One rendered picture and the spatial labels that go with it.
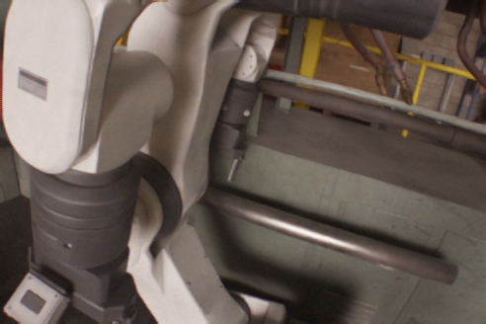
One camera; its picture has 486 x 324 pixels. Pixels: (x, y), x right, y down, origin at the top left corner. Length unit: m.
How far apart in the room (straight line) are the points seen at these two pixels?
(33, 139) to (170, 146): 0.24
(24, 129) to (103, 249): 0.11
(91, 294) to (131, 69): 0.20
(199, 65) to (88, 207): 0.20
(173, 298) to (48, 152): 0.43
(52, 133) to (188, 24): 0.21
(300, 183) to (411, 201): 0.26
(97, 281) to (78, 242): 0.05
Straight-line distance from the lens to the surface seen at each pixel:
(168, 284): 0.55
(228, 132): 0.64
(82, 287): 0.31
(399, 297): 0.90
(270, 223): 0.70
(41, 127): 0.19
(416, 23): 0.37
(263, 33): 0.65
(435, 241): 0.80
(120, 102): 0.20
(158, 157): 0.42
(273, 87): 0.70
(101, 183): 0.23
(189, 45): 0.35
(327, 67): 3.53
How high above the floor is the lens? 0.85
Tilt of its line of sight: 24 degrees down
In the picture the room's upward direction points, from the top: 9 degrees clockwise
